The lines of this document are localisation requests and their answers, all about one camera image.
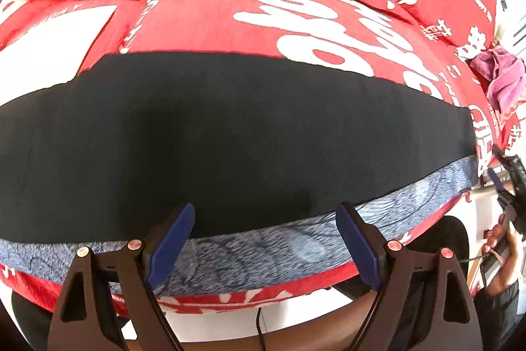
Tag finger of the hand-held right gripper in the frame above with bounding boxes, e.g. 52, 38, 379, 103
491, 144, 526, 189
487, 167, 510, 196

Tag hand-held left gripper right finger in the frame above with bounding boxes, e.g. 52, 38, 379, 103
335, 201, 483, 351

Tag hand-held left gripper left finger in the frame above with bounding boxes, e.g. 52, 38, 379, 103
46, 202, 196, 351

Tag black pants with grey trim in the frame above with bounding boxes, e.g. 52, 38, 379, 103
0, 51, 479, 296

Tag person's right forearm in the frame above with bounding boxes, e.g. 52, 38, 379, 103
477, 254, 524, 351

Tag person's right hand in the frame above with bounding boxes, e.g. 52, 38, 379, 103
485, 223, 519, 258

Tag purple cloth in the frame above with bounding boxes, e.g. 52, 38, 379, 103
468, 44, 526, 113

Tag red printed blanket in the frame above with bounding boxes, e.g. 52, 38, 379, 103
0, 0, 514, 319

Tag black cable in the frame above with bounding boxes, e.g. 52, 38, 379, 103
254, 307, 264, 351

